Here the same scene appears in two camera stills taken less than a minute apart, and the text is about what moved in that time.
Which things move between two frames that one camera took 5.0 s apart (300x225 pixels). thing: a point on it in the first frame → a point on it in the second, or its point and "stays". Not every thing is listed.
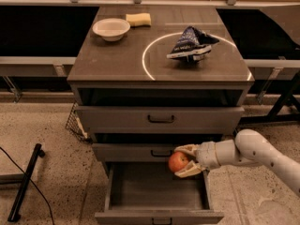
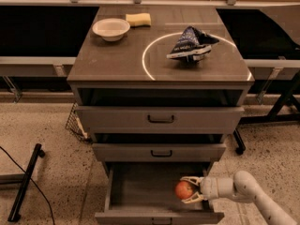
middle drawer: [134, 153] stays
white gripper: [206, 156] → [208, 187]
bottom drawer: [151, 193] stays
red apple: [177, 160] → [184, 189]
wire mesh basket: [75, 125] stays
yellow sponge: [137, 20] stays
